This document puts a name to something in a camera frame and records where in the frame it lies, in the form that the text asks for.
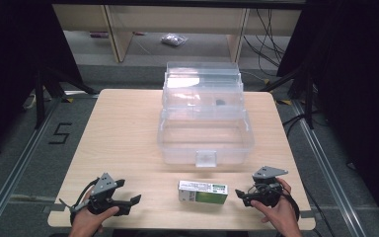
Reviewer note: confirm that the clear plastic bag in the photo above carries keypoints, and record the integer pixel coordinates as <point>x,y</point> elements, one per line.
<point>174,39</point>

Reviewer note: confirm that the aluminium floor rail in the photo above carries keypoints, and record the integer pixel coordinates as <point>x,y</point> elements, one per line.
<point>13,177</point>
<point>326,164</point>

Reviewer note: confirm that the black metal stand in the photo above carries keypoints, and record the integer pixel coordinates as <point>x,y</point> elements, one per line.
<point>39,98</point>
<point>309,102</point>

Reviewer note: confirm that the black curtain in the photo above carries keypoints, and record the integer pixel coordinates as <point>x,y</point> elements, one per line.
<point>358,82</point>
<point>10,65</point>

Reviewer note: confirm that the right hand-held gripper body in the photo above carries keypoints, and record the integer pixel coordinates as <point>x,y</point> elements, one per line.
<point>267,192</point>

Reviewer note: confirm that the clear plastic storage box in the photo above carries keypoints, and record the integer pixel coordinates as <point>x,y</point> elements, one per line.
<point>205,138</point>

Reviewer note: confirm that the person's right hand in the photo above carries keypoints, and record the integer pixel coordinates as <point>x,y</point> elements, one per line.
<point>281,214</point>

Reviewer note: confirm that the green and white carton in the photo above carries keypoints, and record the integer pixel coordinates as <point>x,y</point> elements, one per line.
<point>202,192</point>

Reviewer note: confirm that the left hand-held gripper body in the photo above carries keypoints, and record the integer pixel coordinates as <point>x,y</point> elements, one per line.
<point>102,187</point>

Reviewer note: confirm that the person's left hand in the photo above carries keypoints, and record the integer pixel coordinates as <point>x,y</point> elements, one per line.
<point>87,220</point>

